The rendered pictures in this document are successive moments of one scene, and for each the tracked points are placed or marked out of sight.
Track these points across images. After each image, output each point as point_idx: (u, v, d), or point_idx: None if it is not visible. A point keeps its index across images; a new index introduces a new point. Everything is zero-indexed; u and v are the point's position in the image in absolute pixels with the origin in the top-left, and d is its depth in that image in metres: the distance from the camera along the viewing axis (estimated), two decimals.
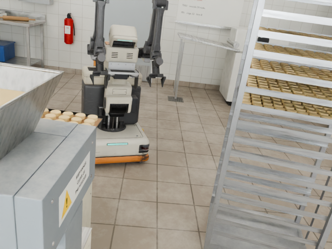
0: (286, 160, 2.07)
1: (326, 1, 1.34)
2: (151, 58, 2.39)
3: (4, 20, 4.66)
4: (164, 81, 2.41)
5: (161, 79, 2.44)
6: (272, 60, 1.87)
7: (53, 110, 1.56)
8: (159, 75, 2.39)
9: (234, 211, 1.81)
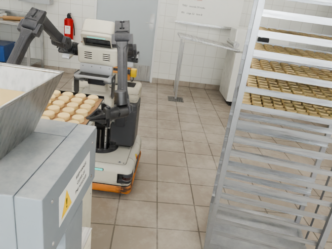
0: (286, 160, 2.07)
1: (326, 1, 1.34)
2: (114, 105, 1.48)
3: (4, 20, 4.66)
4: (97, 122, 1.35)
5: None
6: (272, 60, 1.87)
7: None
8: (108, 112, 1.36)
9: (234, 211, 1.81)
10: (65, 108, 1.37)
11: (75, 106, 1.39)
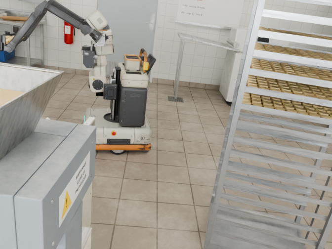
0: (286, 160, 2.07)
1: (326, 1, 1.34)
2: (6, 45, 2.52)
3: (4, 20, 4.66)
4: None
5: None
6: (272, 60, 1.87)
7: None
8: None
9: (234, 211, 1.81)
10: None
11: None
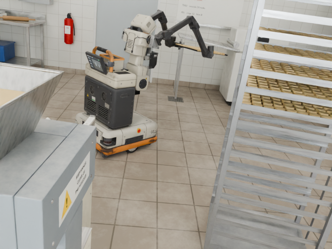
0: (286, 160, 2.07)
1: (326, 1, 1.34)
2: (172, 43, 3.82)
3: (4, 20, 4.66)
4: None
5: None
6: (272, 60, 1.87)
7: (189, 47, 3.57)
8: (180, 43, 3.90)
9: (234, 211, 1.81)
10: (190, 47, 3.77)
11: (187, 45, 3.78)
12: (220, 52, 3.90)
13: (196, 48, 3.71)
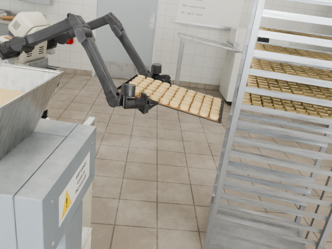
0: (286, 160, 2.07)
1: (326, 1, 1.34)
2: (150, 76, 2.13)
3: (4, 20, 4.66)
4: None
5: None
6: (272, 60, 1.87)
7: (129, 83, 1.84)
8: (169, 78, 2.11)
9: (234, 211, 1.81)
10: (161, 86, 1.94)
11: (159, 83, 1.98)
12: (214, 112, 1.73)
13: (157, 89, 1.84)
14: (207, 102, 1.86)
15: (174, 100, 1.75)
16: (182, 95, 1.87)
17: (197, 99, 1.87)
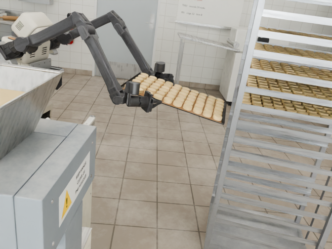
0: (286, 160, 2.07)
1: (326, 1, 1.34)
2: (153, 74, 2.12)
3: (4, 20, 4.66)
4: None
5: None
6: (272, 60, 1.87)
7: (133, 80, 1.83)
8: (172, 77, 2.10)
9: (234, 211, 1.81)
10: (164, 85, 1.93)
11: (162, 82, 1.97)
12: (217, 113, 1.72)
13: (160, 88, 1.83)
14: (210, 103, 1.85)
15: (177, 100, 1.74)
16: (185, 94, 1.86)
17: (200, 99, 1.86)
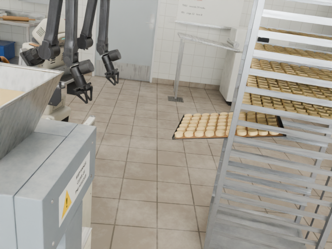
0: (286, 160, 2.07)
1: (326, 1, 1.34)
2: (104, 53, 2.05)
3: (4, 20, 4.66)
4: (118, 76, 2.16)
5: None
6: (272, 60, 1.87)
7: (180, 126, 1.87)
8: (115, 70, 2.11)
9: (234, 211, 1.81)
10: (210, 119, 1.94)
11: (207, 116, 1.98)
12: None
13: (208, 123, 1.84)
14: (262, 118, 1.82)
15: (229, 129, 1.73)
16: None
17: (250, 119, 1.83)
